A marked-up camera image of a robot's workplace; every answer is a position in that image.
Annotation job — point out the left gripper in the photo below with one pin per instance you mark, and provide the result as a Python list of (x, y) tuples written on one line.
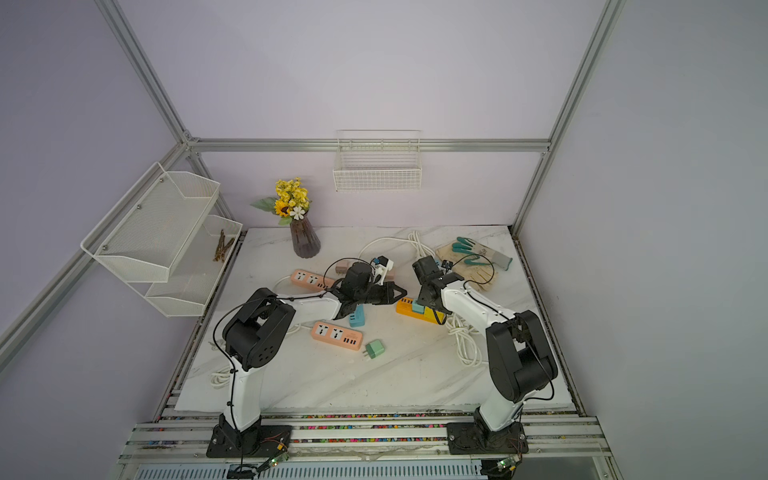
[(388, 293)]

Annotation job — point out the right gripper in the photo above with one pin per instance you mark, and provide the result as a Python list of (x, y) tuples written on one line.
[(422, 299)]

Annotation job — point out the blue power strip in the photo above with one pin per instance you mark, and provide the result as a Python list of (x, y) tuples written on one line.
[(357, 317)]

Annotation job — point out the teal charger plug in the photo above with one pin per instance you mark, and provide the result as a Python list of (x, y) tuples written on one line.
[(418, 307)]

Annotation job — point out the orange power strip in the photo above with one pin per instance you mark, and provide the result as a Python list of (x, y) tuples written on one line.
[(411, 308)]

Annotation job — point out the pink power strip front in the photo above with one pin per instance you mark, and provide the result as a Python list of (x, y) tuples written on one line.
[(336, 335)]

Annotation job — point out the pink power strip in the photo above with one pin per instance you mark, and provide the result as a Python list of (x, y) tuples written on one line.
[(310, 281), (336, 335)]

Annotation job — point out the green charger plug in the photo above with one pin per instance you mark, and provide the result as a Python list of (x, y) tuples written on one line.
[(373, 349)]

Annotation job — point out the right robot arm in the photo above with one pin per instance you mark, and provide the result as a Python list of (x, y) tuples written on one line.
[(519, 355)]

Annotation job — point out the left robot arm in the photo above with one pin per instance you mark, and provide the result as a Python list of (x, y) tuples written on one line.
[(255, 330)]

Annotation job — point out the beige work glove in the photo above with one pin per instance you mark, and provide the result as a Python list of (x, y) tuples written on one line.
[(476, 270)]

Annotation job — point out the green grey work glove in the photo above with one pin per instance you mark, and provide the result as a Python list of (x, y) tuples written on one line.
[(474, 253)]

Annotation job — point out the purple ribbed glass vase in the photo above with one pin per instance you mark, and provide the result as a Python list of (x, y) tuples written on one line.
[(306, 243)]

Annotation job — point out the yellow artificial flowers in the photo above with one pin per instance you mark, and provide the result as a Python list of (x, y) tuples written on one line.
[(290, 203)]

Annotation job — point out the wooden clothespins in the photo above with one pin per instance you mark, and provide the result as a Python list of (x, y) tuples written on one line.
[(224, 245)]

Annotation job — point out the white wire wall basket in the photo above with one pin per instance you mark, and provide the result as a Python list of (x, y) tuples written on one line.
[(377, 161)]

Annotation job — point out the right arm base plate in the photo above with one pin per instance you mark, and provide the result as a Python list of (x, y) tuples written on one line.
[(473, 438)]

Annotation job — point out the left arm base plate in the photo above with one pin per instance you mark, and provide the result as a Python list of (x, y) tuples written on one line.
[(258, 441)]

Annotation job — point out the white mesh wall shelf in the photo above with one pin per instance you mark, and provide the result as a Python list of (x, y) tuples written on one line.
[(160, 240)]

